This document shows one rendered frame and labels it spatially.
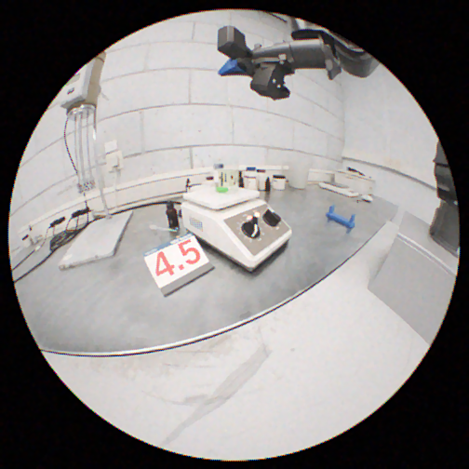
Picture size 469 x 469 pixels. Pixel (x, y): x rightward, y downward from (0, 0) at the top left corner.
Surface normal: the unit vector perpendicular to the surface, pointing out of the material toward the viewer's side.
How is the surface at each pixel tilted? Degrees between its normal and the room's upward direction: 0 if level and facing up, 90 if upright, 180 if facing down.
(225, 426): 0
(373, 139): 90
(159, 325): 0
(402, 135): 90
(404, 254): 90
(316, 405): 0
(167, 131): 90
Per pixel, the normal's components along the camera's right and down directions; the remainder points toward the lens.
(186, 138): 0.43, 0.43
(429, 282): -0.90, 0.22
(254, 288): -0.01, -0.87
